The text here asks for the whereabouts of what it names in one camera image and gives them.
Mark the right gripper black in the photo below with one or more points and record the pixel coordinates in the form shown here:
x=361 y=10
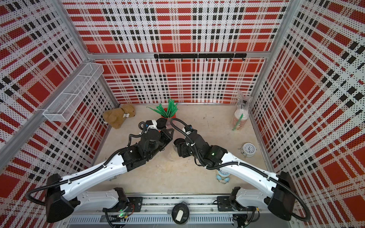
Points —
x=182 y=150

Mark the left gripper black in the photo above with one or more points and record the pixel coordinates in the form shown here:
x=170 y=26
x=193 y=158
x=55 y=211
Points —
x=168 y=137

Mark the single green straw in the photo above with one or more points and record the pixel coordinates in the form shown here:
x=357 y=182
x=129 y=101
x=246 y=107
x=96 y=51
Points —
x=237 y=122

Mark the clear plastic carrier bag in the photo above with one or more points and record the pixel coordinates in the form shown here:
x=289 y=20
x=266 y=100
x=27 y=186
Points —
x=241 y=114

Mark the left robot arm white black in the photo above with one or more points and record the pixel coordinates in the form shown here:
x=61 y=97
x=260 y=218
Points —
x=62 y=195

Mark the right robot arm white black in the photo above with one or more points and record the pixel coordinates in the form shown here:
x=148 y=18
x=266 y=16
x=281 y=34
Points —
x=278 y=192

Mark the left black lid red cup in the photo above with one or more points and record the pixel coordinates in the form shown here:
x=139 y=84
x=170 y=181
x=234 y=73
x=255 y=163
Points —
x=161 y=123

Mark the green straws bundle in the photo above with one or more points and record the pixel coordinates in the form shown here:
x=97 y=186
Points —
x=169 y=112

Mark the light blue alarm clock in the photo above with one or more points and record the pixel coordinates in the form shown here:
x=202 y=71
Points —
x=222 y=177

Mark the white alarm clock right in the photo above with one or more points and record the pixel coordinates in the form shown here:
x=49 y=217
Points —
x=248 y=150

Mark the brown teddy bear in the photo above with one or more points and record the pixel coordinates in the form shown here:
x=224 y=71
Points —
x=116 y=117

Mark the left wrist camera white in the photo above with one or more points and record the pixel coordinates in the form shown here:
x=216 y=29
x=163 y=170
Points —
x=151 y=124

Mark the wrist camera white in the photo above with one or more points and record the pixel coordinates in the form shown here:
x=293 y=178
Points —
x=188 y=130
x=151 y=124

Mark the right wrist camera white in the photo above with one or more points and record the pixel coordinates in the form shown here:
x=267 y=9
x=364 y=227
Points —
x=188 y=130

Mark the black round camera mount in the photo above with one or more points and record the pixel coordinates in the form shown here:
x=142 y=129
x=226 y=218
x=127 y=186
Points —
x=180 y=213

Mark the black hook rail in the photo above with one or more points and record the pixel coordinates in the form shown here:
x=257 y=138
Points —
x=201 y=56

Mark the white wire mesh basket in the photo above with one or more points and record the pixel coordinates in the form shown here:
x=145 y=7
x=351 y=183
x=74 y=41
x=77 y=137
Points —
x=66 y=104

